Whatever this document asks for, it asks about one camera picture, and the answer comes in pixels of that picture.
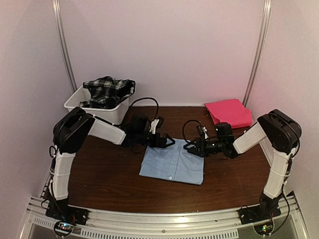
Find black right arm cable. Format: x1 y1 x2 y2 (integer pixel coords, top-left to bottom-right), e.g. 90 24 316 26
182 120 207 144

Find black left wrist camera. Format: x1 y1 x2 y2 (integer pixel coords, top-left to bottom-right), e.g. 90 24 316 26
131 115 149 133

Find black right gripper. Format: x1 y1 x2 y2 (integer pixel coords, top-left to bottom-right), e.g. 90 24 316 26
184 137 225 157

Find aluminium frame post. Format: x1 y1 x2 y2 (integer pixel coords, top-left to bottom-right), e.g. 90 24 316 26
242 0 272 107
52 0 77 93

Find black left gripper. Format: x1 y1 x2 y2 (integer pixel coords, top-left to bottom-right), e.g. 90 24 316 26
136 131 175 148

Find front aluminium rail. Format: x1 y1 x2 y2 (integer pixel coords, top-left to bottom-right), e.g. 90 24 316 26
18 195 310 239

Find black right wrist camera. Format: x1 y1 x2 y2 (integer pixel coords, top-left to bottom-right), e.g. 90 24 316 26
215 122 232 138

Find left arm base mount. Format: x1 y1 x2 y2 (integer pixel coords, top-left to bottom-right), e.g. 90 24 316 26
45 199 89 238

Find pink trousers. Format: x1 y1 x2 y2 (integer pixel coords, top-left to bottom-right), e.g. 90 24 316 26
204 99 253 128

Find white plastic laundry bin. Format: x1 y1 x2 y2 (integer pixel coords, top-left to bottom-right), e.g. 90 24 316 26
64 84 130 125

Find left aluminium frame post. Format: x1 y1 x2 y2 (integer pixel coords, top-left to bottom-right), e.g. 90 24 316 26
52 0 77 93

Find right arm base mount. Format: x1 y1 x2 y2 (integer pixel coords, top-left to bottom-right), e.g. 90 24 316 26
238 195 281 236

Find black white plaid garment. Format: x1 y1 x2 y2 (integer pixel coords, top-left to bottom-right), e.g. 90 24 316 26
79 76 136 110

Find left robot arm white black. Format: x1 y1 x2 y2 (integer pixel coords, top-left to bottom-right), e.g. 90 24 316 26
49 107 175 221

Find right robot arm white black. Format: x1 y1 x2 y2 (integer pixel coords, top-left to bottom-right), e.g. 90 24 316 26
183 109 302 220

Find right aluminium frame post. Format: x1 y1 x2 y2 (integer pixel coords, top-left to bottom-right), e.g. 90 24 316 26
242 0 272 107

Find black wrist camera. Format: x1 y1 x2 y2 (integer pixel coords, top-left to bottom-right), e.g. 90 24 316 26
131 115 149 133
215 122 232 138

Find light blue shirt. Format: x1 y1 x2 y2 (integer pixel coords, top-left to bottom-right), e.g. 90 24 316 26
139 139 204 185

